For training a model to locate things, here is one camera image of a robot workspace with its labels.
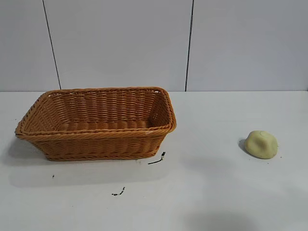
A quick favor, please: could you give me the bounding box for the pale yellow round fruit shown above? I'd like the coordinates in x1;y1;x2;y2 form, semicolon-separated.
244;129;279;160

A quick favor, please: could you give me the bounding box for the brown woven wicker basket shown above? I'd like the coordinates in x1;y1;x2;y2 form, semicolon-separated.
15;86;178;162

